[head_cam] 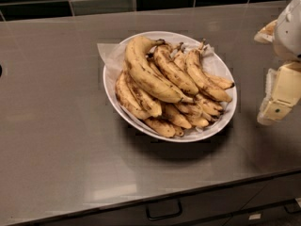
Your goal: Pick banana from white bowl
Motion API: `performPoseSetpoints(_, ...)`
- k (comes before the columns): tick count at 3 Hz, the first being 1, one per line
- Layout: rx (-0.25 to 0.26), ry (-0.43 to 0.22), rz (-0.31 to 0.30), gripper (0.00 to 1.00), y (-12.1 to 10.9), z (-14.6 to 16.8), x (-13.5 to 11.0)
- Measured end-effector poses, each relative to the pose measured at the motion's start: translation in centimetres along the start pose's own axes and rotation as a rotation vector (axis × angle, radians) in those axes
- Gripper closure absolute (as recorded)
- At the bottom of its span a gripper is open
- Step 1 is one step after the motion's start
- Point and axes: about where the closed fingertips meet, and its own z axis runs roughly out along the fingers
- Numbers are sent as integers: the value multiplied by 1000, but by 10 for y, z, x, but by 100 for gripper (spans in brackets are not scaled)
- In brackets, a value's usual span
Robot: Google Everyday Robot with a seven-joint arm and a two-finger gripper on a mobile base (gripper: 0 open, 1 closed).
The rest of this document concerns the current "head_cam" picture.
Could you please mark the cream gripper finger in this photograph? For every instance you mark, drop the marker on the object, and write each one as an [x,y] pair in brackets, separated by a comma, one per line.
[267,33]
[282,93]

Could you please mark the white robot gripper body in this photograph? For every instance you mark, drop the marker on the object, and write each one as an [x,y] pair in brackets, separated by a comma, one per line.
[289,32]

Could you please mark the large top spotted banana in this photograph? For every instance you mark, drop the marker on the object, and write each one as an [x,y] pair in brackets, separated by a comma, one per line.
[139,69]

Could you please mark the small banana right edge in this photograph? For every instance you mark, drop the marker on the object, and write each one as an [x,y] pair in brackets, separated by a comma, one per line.
[222,82]

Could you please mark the spotted banana right top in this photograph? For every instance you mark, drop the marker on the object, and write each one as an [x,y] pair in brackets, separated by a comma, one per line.
[194,68]

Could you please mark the banana lower right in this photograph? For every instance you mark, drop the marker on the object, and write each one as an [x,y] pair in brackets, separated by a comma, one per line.
[211,107]

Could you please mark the spotted banana centre top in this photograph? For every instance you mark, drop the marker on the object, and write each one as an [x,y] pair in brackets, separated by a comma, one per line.
[162,58]

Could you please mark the banana lower centre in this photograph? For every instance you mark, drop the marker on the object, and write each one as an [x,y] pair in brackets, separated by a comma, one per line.
[172,114]

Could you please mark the banana bottom front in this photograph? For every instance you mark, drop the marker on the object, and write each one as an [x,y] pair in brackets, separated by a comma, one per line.
[161,127]

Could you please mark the white paper bowl liner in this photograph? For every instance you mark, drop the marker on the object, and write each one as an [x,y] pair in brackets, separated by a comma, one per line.
[113,55]

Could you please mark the spotted banana far left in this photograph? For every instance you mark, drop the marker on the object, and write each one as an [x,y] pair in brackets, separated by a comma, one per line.
[127,99]

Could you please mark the white oval bowl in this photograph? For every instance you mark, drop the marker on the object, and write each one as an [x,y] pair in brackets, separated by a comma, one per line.
[189,44]

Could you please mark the black drawer handle centre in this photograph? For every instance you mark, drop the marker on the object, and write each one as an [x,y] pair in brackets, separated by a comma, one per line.
[163,210]

